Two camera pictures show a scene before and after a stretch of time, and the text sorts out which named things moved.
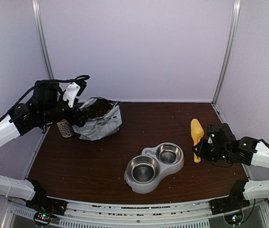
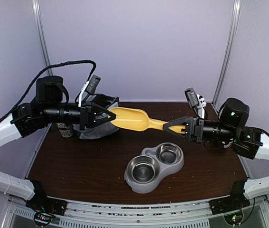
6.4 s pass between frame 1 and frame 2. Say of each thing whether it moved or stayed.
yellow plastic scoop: moved
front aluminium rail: stayed
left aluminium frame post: stayed
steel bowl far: stayed
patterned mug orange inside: stayed
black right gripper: moved
